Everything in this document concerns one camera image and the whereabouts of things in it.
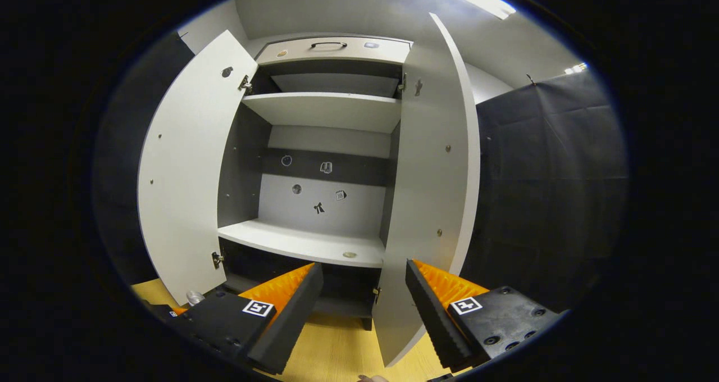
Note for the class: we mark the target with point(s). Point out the white cabinet drawer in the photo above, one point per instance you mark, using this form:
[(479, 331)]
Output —
[(297, 55)]

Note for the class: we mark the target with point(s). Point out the small ceiling light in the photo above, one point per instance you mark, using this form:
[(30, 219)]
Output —
[(577, 68)]

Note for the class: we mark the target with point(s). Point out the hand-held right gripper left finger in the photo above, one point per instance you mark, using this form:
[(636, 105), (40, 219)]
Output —
[(292, 320)]

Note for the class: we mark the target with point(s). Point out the white cabinet door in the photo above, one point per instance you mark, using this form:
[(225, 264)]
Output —
[(427, 174), (185, 174)]

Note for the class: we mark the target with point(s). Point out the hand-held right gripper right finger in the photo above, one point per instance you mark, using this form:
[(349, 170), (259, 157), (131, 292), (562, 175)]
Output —
[(432, 320)]

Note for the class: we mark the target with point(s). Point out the metal door hinge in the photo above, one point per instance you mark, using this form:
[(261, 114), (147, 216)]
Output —
[(377, 295), (402, 83), (217, 259), (245, 84)]

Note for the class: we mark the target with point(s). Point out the white cabinet shelf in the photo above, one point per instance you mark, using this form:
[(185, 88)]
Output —
[(326, 112)]

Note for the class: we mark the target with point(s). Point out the white and grey cabinet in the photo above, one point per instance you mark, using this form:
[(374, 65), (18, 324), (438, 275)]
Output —
[(320, 202)]

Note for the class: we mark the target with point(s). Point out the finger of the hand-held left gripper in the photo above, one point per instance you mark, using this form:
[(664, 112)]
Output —
[(171, 312)]

